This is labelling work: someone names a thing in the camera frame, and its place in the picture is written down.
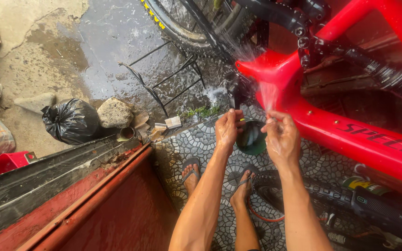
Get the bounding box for person's right hand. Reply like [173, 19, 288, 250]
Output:
[261, 111, 301, 168]

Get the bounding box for person's left hand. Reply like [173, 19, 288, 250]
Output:
[215, 109, 246, 155]

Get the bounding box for black bicycle crank arm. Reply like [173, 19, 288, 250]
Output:
[226, 77, 244, 111]

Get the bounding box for dark green plastic dipper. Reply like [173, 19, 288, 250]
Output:
[235, 119, 268, 156]

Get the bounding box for green weeds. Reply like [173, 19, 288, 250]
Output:
[183, 105, 221, 119]

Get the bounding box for grey flip-flop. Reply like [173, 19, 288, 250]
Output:
[229, 165, 259, 203]
[181, 157, 202, 196]

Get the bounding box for small wooden block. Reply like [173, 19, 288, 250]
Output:
[164, 116, 183, 130]

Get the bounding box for person's left foot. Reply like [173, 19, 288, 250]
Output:
[182, 164, 201, 196]

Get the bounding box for black knobby front tyre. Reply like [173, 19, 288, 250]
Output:
[251, 170, 402, 246]

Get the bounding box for person's right leg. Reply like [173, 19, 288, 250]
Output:
[230, 170, 261, 251]

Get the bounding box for torn cardboard scraps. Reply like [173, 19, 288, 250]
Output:
[131, 112, 168, 142]

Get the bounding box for black metal bicycle stand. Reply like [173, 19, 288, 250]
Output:
[118, 36, 207, 118]

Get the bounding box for rusty tin can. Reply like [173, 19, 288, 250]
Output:
[117, 126, 136, 143]

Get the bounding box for silver bicycle pedal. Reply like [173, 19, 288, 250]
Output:
[327, 232, 348, 245]

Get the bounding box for large round rock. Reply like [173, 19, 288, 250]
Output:
[97, 97, 134, 129]

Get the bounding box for rear wheel with yellow lettering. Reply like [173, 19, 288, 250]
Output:
[140, 0, 257, 60]

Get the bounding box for black suspension fork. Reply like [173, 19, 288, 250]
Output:
[350, 186, 402, 242]

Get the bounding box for black plastic garbage bag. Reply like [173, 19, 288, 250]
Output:
[41, 98, 100, 145]

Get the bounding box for red metal gate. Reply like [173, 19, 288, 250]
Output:
[0, 136, 181, 251]

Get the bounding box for red plastic container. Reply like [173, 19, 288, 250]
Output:
[0, 151, 38, 180]

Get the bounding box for red bicycle frame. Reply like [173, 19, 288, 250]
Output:
[235, 0, 402, 191]

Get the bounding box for orange hose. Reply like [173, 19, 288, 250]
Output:
[248, 198, 286, 223]

